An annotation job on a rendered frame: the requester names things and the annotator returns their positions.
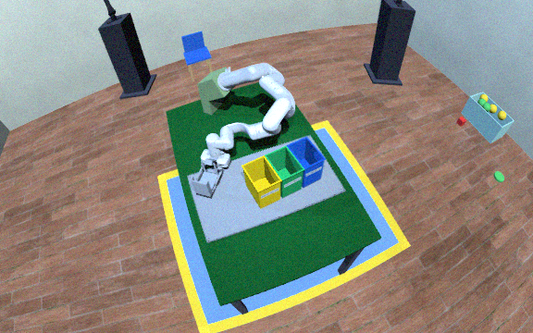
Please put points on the blue bin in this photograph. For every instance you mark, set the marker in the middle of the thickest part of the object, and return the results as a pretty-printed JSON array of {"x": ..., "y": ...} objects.
[{"x": 312, "y": 160}]

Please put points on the green bin with label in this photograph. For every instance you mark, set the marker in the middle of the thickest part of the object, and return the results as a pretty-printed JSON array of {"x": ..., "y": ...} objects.
[{"x": 286, "y": 165}]

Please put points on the yellow open bin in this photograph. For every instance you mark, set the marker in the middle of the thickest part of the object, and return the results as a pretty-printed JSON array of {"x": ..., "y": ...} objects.
[{"x": 259, "y": 176}]

